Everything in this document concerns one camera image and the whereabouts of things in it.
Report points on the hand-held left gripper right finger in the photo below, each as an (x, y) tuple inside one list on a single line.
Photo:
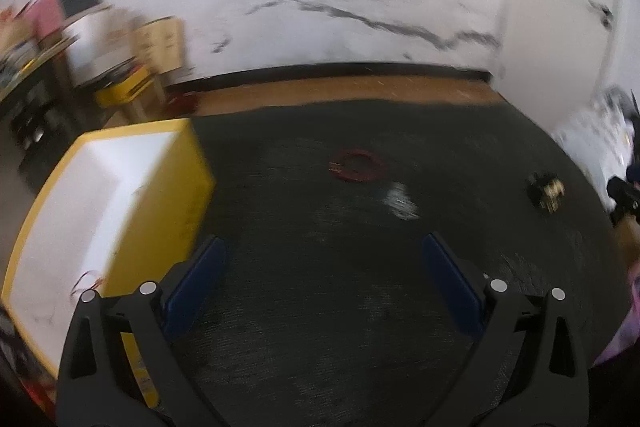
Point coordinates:
[(450, 282)]

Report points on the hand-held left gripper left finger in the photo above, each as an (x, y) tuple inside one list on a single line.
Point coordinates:
[(197, 282)]

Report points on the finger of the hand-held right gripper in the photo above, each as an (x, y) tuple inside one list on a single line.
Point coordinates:
[(622, 194)]

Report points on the yellow box with white inside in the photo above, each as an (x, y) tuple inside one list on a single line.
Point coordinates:
[(165, 207)]

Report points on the white printed sack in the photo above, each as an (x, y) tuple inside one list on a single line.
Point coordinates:
[(595, 132)]

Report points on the dark dotted floral blanket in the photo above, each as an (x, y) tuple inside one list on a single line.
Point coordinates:
[(320, 257)]

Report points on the dark red cloth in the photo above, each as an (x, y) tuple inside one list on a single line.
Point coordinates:
[(182, 103)]

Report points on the brown cardboard box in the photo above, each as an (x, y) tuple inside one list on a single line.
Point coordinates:
[(147, 99)]

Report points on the white door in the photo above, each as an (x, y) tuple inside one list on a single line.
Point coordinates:
[(555, 7)]

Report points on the yellow and black flat box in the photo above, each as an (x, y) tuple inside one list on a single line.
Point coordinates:
[(122, 89)]

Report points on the black speakers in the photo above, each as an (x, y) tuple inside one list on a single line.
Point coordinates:
[(32, 122)]

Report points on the tan paper shopping bag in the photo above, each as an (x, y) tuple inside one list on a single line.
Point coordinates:
[(160, 44)]

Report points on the white paper shopping bag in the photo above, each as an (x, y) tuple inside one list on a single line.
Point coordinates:
[(97, 42)]

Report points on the pink box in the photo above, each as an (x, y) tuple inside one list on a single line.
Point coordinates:
[(47, 14)]

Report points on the black frame desk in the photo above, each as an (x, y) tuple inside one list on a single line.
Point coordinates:
[(37, 57)]

